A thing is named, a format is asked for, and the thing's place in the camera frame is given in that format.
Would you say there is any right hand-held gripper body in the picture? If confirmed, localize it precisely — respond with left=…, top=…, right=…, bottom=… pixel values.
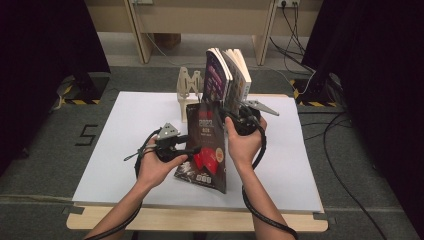
left=231, top=99, right=280, bottom=136

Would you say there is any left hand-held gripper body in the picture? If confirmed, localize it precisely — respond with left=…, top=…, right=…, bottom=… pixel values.
left=154, top=122, right=183, bottom=163

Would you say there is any black magazine with red print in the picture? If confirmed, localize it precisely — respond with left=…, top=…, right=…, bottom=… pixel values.
left=173, top=101, right=229, bottom=195

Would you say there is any white picture-grid magazine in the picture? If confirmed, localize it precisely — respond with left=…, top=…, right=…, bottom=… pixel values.
left=221, top=48, right=253, bottom=116

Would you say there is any purple magazine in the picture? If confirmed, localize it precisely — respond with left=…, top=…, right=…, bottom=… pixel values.
left=202, top=47, right=231, bottom=105
left=213, top=48, right=234, bottom=101

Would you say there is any wooden expandable book stand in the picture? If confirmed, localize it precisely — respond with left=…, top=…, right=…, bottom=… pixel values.
left=176, top=66, right=205, bottom=124

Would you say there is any person's right hand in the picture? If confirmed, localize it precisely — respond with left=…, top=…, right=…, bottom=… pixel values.
left=224, top=116, right=268, bottom=169

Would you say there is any person's left hand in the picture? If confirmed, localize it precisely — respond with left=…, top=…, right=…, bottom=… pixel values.
left=137, top=137, right=189, bottom=191

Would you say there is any white table sheet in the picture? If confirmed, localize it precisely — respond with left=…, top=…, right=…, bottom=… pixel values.
left=72, top=91, right=324, bottom=213

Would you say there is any light wooden table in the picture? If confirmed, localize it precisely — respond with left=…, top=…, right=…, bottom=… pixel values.
left=65, top=93, right=330, bottom=233

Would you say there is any black stand base hazard tape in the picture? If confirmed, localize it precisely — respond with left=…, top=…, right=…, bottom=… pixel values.
left=289, top=71, right=342, bottom=108
left=54, top=71, right=112, bottom=106

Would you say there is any brown cardboard box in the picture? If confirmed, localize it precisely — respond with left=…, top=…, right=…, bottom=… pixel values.
left=153, top=33, right=183, bottom=50

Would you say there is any beige wooden desk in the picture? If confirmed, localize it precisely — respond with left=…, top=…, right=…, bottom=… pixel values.
left=84, top=0, right=324, bottom=67

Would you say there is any black curtain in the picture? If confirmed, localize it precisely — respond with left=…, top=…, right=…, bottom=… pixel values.
left=0, top=0, right=112, bottom=174
left=301, top=0, right=424, bottom=231

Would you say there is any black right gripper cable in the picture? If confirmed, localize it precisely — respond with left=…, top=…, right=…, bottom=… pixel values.
left=242, top=126, right=299, bottom=240

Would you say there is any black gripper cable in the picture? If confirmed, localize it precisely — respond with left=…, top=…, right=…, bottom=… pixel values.
left=83, top=128, right=163, bottom=240
left=242, top=126, right=299, bottom=240

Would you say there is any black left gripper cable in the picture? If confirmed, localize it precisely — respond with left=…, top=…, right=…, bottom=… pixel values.
left=83, top=128, right=163, bottom=240

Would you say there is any black power cable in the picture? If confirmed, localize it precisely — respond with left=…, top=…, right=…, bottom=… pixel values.
left=280, top=3, right=308, bottom=56
left=269, top=37, right=317, bottom=74

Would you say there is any black floor cable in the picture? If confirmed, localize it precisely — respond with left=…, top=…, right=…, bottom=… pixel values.
left=298, top=111, right=389, bottom=240

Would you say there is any thin white cable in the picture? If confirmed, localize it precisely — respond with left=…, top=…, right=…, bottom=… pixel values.
left=145, top=33, right=296, bottom=88

